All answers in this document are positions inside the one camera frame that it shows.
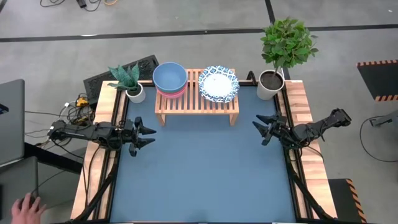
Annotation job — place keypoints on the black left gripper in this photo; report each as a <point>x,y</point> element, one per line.
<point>130,133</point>

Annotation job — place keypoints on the wooden slatted shelf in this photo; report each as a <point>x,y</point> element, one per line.
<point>192,105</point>

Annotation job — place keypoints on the blue floral paper bowl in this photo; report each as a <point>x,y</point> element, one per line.
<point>217,84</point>
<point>218,101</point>

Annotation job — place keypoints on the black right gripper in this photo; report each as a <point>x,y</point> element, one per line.
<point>281,133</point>

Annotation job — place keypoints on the black computer mouse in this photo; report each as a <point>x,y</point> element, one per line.
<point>32,196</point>

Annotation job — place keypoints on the grey laptop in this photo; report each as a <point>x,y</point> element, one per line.
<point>11,121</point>

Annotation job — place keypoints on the grey metal bracket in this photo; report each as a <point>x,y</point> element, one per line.
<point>385,119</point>

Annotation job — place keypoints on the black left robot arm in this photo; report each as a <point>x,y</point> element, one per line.
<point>84,132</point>

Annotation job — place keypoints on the black hazard-striped floor mat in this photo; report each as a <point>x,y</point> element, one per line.
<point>379,79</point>
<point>342,199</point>

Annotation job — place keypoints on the potted leafy green tree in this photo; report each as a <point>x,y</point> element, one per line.
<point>287,43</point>

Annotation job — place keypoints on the black power adapter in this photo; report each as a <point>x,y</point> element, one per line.
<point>82,3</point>

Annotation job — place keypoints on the pink plastic bowl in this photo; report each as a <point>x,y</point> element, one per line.
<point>171,96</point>

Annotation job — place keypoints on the grey desk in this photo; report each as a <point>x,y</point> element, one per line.
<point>15,180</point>

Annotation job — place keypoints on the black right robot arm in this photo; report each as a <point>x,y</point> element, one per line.
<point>320,127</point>

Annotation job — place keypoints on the yellow plug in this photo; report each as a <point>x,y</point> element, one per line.
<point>82,101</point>

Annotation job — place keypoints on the black floor beam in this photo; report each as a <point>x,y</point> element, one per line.
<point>53,157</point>

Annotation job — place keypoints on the person's hand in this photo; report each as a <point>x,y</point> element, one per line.
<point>26,213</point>

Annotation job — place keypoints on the potted snake plant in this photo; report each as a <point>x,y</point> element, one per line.
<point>127,79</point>

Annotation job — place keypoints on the wooden table side board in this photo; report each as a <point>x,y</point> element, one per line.
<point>297,96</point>
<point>105,99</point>

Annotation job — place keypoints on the blue plastic bowl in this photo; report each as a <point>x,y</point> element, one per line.
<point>169,76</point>

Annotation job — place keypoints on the black table frame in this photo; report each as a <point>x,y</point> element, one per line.
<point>113,186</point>

